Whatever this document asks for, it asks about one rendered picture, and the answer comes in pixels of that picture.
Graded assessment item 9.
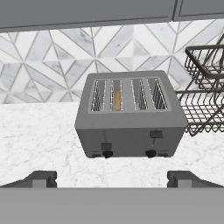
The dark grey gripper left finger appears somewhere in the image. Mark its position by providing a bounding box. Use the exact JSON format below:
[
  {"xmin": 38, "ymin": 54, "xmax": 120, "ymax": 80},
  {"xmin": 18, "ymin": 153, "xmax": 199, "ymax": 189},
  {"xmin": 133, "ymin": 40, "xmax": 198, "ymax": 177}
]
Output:
[{"xmin": 0, "ymin": 170, "xmax": 58, "ymax": 189}]

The dark wire dish rack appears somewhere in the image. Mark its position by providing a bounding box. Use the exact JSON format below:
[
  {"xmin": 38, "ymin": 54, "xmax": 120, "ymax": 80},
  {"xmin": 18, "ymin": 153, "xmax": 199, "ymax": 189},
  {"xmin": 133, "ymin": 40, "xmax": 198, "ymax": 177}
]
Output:
[{"xmin": 175, "ymin": 32, "xmax": 224, "ymax": 137}]

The black toaster knob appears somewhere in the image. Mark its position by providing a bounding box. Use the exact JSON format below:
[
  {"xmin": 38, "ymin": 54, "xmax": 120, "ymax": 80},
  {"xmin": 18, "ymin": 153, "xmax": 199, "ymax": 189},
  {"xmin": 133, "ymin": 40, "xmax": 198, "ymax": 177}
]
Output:
[
  {"xmin": 144, "ymin": 149, "xmax": 158, "ymax": 159},
  {"xmin": 102, "ymin": 150, "xmax": 114, "ymax": 159}
]

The grey four-slot toaster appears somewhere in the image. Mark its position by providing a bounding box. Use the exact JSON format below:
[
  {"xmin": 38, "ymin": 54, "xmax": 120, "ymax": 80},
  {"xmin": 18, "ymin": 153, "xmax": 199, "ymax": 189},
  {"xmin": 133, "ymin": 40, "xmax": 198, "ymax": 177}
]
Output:
[{"xmin": 73, "ymin": 70, "xmax": 189, "ymax": 159}]

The grey wall cupboard door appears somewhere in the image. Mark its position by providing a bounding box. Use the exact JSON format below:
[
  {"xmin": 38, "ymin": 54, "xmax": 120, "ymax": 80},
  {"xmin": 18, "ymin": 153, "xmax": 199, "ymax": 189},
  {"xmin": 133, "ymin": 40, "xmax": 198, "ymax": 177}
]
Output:
[
  {"xmin": 172, "ymin": 0, "xmax": 224, "ymax": 23},
  {"xmin": 0, "ymin": 0, "xmax": 179, "ymax": 33}
]

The bread slice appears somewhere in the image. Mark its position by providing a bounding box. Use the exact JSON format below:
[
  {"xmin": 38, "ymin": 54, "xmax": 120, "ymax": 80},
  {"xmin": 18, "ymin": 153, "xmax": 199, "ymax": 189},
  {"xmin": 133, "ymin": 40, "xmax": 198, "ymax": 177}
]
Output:
[{"xmin": 115, "ymin": 89, "xmax": 122, "ymax": 112}]

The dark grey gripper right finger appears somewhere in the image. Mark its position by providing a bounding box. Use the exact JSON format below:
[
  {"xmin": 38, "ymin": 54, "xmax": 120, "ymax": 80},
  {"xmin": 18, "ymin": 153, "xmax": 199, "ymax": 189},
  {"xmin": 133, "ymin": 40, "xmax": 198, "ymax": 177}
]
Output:
[{"xmin": 166, "ymin": 170, "xmax": 224, "ymax": 189}]

